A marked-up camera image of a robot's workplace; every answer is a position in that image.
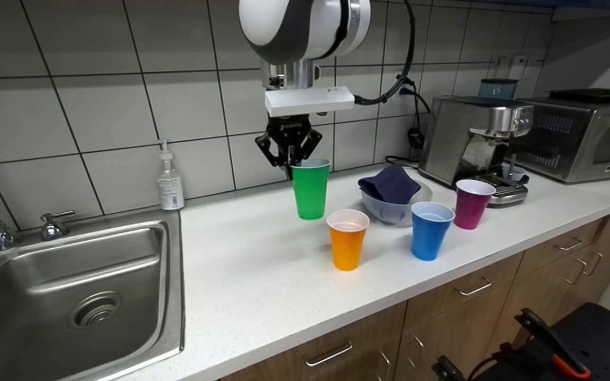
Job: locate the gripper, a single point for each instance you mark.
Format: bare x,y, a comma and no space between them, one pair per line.
290,126

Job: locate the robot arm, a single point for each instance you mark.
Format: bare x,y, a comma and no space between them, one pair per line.
284,26

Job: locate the green plastic cup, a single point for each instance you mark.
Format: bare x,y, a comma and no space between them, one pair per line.
311,193

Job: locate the dark blue cloth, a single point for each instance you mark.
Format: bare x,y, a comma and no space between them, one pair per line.
389,185

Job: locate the orange plastic cup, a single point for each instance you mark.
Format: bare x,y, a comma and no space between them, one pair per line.
347,248

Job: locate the clear plastic bowl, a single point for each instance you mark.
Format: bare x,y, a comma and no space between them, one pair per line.
389,211

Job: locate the clear pump bottle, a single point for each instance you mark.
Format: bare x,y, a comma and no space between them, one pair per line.
170,190

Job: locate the blue plastic cup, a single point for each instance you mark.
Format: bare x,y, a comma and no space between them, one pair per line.
429,241

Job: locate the steel espresso machine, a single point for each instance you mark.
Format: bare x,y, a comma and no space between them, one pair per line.
458,137

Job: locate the purple plastic cup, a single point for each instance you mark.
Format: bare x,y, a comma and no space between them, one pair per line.
470,211

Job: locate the small white cup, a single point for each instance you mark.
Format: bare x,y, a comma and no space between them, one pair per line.
517,174

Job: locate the steel tap lever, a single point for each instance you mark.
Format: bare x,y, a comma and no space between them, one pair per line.
53,227

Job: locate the steel sink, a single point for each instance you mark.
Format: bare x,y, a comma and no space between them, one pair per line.
72,296

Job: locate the black clamp with orange tips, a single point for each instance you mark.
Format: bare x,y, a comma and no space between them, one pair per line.
548,338
447,369

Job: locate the steel toaster oven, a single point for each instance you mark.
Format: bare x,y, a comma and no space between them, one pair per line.
580,143

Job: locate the black tray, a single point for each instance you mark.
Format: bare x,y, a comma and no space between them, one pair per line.
596,95

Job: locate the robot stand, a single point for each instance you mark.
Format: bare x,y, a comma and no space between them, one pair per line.
601,338

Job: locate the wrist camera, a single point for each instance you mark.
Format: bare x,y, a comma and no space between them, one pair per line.
310,100

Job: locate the wall socket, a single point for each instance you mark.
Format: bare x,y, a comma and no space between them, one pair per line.
399,84
514,66

